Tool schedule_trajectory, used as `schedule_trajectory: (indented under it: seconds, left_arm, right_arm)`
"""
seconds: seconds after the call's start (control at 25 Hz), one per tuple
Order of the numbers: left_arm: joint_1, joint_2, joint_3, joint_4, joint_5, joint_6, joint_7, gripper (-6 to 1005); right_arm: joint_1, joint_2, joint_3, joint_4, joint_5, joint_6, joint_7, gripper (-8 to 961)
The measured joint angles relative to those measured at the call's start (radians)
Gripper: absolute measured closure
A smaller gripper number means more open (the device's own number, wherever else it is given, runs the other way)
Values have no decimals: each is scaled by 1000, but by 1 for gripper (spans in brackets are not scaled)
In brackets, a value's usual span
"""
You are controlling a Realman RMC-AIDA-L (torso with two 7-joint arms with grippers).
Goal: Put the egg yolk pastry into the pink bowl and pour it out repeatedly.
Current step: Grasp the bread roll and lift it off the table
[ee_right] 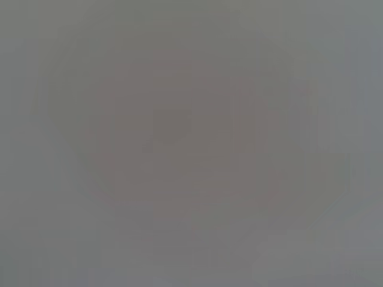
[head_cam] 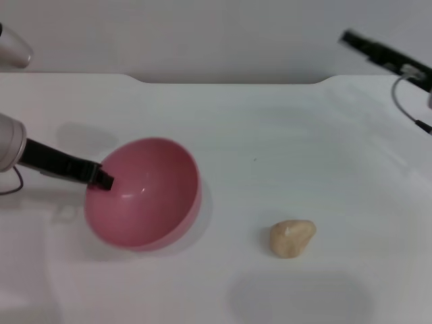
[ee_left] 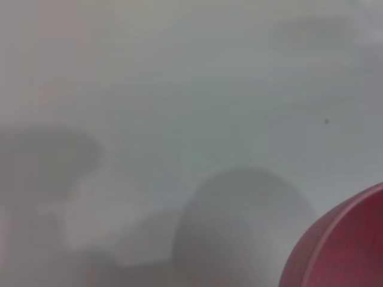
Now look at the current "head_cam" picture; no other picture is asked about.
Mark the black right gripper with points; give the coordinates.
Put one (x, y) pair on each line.
(395, 60)

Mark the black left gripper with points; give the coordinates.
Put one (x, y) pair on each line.
(57, 162)

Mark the pink plastic bowl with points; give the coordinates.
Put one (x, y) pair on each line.
(152, 202)

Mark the beige egg yolk pastry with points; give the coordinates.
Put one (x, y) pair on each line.
(292, 239)

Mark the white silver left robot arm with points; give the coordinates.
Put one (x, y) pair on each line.
(10, 145)

